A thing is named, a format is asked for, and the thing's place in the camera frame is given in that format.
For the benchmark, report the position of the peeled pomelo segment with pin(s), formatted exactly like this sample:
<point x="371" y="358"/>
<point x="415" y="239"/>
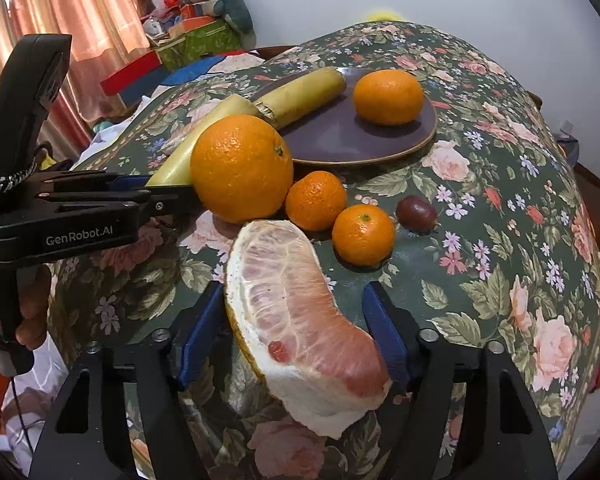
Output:
<point x="181" y="133"/>

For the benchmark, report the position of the large orange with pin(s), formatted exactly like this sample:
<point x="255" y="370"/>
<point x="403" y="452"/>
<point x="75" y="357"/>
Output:
<point x="388" y="97"/>
<point x="241" y="169"/>

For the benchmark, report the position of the floral green quilt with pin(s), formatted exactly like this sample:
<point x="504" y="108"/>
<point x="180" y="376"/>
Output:
<point x="513" y="257"/>

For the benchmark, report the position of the pomelo segment with rind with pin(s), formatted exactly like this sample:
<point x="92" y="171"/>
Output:
<point x="327" y="371"/>

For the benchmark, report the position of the purple ceramic plate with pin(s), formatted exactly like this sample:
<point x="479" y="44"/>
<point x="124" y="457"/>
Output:
<point x="334" y="134"/>

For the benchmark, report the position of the red gift box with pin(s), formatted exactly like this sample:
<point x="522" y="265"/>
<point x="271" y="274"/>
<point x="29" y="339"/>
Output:
<point x="129" y="73"/>

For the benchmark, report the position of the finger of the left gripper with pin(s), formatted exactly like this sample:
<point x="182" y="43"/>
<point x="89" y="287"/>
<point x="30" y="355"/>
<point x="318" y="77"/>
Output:
<point x="51" y="231"/>
<point x="86" y="181"/>

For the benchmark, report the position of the dark red grape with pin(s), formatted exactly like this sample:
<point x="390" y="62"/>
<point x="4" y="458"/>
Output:
<point x="416" y="214"/>

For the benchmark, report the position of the green fabric storage box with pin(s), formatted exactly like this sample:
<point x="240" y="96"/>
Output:
<point x="212" y="39"/>

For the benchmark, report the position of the yellow foam tube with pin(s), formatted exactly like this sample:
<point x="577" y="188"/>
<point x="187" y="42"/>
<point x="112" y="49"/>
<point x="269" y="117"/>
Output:
<point x="383" y="15"/>

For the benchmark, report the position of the white sheet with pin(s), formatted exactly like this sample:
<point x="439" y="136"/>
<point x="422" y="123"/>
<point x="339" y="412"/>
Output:
<point x="105" y="137"/>

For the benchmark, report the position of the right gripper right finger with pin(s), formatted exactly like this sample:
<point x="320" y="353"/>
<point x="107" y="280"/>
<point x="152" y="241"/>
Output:
<point x="502" y="435"/>

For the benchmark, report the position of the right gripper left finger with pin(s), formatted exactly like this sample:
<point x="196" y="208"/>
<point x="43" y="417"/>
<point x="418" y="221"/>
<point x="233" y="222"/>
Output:
<point x="86" y="434"/>

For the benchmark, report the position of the grey plush toy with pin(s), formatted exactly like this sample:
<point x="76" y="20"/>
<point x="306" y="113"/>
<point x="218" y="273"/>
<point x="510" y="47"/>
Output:
<point x="236" y="15"/>

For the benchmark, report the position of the blue patchwork blanket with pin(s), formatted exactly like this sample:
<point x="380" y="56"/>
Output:
<point x="147" y="84"/>

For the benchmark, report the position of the left hand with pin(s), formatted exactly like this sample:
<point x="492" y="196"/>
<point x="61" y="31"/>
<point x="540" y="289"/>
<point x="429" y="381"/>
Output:
<point x="32" y="331"/>

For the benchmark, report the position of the grey bag on floor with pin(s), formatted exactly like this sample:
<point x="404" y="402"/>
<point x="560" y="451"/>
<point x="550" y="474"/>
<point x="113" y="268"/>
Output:
<point x="569" y="146"/>

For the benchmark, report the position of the small mandarin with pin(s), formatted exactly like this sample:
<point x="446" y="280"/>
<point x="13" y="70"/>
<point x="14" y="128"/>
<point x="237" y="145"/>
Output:
<point x="314" y="202"/>
<point x="363" y="235"/>

